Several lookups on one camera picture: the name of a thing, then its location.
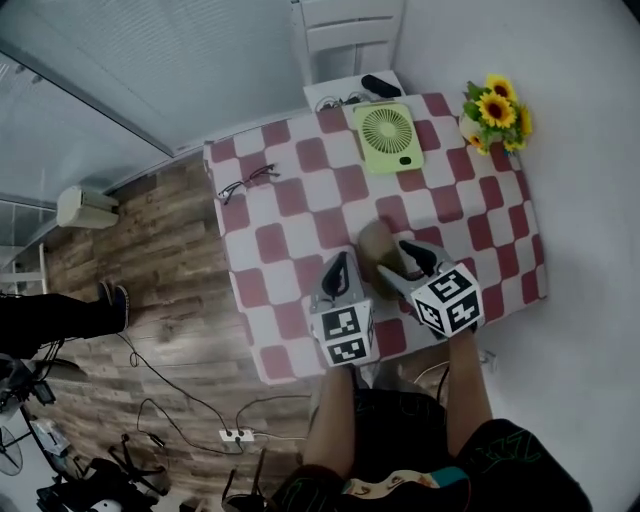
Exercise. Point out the black office chair base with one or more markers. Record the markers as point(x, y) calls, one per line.
point(135, 467)

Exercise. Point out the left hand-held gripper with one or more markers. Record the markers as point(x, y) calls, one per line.
point(345, 332)

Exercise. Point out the person's black patterned clothing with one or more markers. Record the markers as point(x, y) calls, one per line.
point(420, 450)

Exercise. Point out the black oblong device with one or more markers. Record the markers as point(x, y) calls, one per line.
point(381, 85)

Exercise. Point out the sunflower bouquet in white pot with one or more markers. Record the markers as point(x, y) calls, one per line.
point(497, 112)

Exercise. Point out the white wooden chair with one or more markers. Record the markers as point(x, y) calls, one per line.
point(350, 50)

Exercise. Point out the green flat desk fan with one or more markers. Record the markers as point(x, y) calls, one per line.
point(387, 135)

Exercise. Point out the dark-framed eyeglasses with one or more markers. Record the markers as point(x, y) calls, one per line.
point(245, 182)

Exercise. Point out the red white checkered tablecloth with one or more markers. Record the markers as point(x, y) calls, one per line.
point(310, 240)

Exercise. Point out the white power strip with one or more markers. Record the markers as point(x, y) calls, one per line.
point(236, 435)

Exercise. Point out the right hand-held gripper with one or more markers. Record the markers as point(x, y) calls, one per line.
point(450, 305)

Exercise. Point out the small floor fan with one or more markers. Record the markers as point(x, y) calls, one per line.
point(9, 450)

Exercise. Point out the dark wooden chair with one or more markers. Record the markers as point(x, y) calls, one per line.
point(250, 485)

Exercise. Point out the person's right forearm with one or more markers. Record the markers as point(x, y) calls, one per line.
point(470, 395)

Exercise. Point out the small white box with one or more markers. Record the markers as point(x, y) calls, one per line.
point(85, 207)

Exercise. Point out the person's left forearm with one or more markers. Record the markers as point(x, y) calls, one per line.
point(332, 420)

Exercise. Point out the brown pouch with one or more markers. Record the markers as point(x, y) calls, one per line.
point(380, 247)

